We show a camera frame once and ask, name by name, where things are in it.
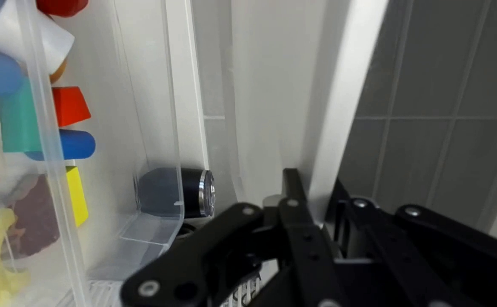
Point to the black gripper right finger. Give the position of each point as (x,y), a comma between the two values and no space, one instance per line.
(430,256)

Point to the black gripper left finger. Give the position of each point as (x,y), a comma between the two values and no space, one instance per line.
(191,266)

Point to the white plastic lid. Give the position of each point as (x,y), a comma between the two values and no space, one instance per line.
(283,85)

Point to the clear plastic storage container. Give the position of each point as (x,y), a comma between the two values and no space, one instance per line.
(140,113)

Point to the tall printed paper cup stack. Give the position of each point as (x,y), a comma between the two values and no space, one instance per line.
(249,283)

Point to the black cylinder with silver cap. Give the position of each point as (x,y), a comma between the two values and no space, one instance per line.
(195,193)

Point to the small yellow toy block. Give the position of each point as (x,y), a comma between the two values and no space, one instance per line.
(77,196)

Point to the dark maroon toy block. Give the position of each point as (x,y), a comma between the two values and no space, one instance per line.
(33,215)

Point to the blue toy cylinder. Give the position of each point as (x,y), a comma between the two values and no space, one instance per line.
(76,145)

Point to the red toy block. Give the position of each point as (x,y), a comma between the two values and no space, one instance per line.
(62,5)
(71,106)

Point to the green toy block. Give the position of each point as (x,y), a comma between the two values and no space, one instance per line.
(20,120)

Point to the white toy block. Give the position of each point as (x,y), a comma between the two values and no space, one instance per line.
(11,34)

